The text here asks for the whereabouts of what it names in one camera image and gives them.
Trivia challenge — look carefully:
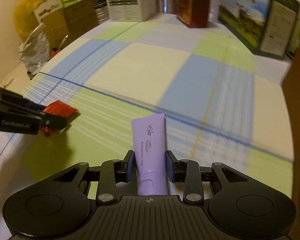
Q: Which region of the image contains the silver foil bag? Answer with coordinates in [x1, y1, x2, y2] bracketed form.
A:
[19, 23, 50, 76]

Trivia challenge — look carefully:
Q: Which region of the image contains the checkered bed sheet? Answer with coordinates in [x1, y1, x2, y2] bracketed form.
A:
[0, 14, 293, 239]

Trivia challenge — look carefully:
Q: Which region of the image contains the yellow plastic bag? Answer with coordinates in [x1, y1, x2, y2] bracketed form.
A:
[13, 0, 46, 42]

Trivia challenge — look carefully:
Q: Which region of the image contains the purple cream tube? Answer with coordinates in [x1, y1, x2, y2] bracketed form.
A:
[132, 113, 168, 196]

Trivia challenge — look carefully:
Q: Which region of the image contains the green white carton box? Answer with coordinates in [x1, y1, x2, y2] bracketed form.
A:
[218, 0, 300, 59]

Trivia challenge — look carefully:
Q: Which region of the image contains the white product box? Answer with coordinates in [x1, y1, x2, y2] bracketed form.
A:
[103, 0, 163, 23]

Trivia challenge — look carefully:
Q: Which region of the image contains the red sachet packet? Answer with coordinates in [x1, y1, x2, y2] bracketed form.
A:
[39, 100, 80, 137]

